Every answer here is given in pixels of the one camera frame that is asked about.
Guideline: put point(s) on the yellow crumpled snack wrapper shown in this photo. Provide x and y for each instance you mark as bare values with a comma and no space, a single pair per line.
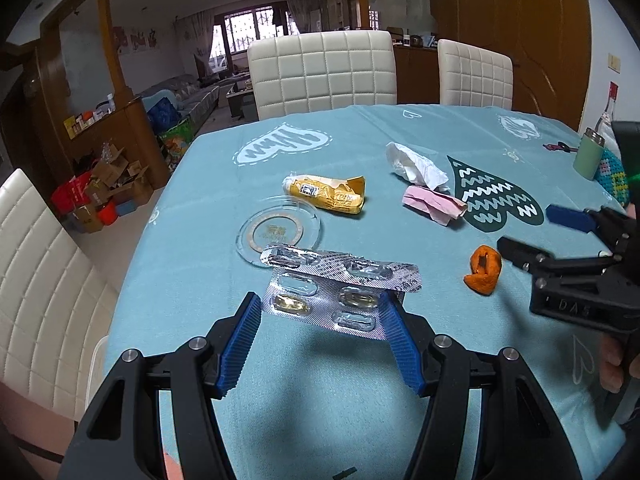
330,197

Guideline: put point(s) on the pink crumpled paper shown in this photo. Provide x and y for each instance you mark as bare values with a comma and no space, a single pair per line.
430,200

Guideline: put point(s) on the blister pack with amber capsules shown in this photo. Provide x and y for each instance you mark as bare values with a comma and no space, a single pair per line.
320,305

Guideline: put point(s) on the green printed bag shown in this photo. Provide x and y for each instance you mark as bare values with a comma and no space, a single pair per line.
176,142

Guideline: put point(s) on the blue bag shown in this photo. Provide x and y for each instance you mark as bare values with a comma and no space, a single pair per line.
165,115

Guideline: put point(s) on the wooden sideboard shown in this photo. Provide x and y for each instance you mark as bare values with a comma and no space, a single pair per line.
415,72

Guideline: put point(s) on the barred window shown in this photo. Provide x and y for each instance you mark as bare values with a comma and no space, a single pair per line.
250,30

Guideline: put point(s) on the wall light switch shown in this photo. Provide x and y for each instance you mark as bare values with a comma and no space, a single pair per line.
614,62

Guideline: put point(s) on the low coffee table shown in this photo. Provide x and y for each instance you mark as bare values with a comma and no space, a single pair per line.
241,100

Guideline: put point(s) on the teal printed tablecloth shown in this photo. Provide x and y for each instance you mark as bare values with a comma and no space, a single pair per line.
200,185

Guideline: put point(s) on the pile of cardboard boxes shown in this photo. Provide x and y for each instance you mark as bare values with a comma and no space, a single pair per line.
117,180

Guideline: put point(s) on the wooden divider counter with column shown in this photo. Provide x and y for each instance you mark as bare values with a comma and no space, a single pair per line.
135,150

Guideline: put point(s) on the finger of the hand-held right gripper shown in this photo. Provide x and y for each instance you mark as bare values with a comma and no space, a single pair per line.
515,250
567,217

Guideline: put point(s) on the person's right hand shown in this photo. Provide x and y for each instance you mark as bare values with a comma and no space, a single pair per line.
611,367

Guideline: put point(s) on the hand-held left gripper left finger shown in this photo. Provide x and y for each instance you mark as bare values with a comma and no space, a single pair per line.
240,345

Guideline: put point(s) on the cream quilted dining chair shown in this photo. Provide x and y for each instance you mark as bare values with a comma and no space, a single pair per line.
475,75
320,75
40,285

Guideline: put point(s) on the colourful crochet bag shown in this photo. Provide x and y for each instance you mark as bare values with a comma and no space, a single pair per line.
612,177

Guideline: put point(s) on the white crumpled tissue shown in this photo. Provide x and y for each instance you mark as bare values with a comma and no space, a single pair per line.
415,167

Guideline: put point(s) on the green insulated cup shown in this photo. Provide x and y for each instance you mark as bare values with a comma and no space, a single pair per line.
589,155

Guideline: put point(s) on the wooden door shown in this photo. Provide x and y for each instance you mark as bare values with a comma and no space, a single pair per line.
510,15

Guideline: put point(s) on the assorted small packets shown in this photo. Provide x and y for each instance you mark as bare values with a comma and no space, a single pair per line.
85,122

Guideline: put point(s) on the orange peel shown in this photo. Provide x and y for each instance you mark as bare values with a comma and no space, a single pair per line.
482,275

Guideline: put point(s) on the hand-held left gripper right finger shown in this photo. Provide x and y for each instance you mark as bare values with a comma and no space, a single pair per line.
402,345

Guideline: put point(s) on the grey sofa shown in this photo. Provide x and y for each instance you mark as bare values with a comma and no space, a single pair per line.
190,95

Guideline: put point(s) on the clear bottle red label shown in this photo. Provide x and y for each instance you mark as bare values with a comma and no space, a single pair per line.
606,107

